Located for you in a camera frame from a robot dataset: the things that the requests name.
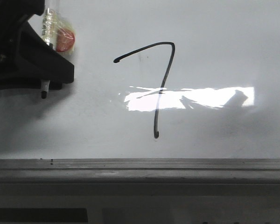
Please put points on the grey aluminium whiteboard tray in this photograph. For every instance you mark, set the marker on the grey aluminium whiteboard tray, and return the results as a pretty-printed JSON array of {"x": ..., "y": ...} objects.
[{"x": 139, "y": 191}]

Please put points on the white whiteboard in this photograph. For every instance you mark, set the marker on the white whiteboard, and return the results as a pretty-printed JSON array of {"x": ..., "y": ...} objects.
[{"x": 157, "y": 79}]

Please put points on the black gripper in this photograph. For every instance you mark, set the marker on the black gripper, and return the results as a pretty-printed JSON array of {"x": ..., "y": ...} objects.
[{"x": 25, "y": 59}]

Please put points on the black white whiteboard marker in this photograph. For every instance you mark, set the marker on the black white whiteboard marker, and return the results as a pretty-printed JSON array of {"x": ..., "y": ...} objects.
[{"x": 49, "y": 23}]

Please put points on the red round magnet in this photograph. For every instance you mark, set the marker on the red round magnet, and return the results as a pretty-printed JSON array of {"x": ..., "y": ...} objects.
[{"x": 65, "y": 40}]

